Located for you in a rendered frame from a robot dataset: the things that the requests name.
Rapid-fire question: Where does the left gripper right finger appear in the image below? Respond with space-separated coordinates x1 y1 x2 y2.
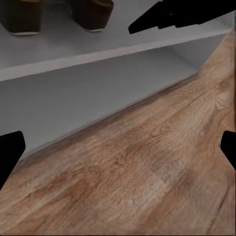
220 131 236 170

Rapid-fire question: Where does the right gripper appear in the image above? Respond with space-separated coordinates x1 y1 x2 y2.
128 0 236 34

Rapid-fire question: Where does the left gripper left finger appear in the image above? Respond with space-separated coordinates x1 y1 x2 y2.
0 131 26 188

